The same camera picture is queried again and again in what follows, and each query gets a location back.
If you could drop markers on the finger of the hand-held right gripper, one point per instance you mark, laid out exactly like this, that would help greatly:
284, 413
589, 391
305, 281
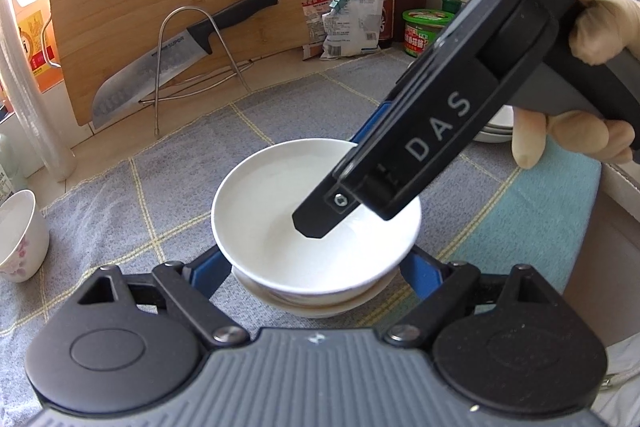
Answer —
320, 219
372, 122

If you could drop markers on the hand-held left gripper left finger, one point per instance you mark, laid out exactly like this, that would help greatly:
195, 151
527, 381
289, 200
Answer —
207, 272

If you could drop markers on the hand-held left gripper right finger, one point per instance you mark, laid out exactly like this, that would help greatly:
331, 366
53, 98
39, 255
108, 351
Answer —
422, 272

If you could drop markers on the white bowl with pink flowers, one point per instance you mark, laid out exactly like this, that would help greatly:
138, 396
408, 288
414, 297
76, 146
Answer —
280, 217
310, 308
22, 232

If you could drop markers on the deep white fruit-print plate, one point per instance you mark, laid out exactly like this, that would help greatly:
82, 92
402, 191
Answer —
502, 117

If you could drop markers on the person's right hand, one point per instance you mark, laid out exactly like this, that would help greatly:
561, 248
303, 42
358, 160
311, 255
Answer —
600, 27

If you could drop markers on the green lid sauce jar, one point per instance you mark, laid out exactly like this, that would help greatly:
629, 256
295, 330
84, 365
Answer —
420, 32

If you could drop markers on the white blue printed bag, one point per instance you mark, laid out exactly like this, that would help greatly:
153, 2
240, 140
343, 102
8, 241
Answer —
355, 27

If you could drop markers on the green cap bottle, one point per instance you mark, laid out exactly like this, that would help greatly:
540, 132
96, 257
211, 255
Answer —
451, 5

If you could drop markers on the grey teal checked cloth mat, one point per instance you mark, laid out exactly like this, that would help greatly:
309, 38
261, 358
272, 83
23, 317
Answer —
175, 167

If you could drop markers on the red white printed bag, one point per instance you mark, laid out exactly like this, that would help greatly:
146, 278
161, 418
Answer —
312, 27

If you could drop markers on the green binder clip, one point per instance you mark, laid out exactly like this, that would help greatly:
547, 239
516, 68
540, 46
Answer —
338, 2

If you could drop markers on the tall plastic wrap roll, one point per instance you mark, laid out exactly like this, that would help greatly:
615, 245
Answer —
35, 107

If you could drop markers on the orange carton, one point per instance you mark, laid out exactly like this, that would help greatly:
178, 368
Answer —
42, 37

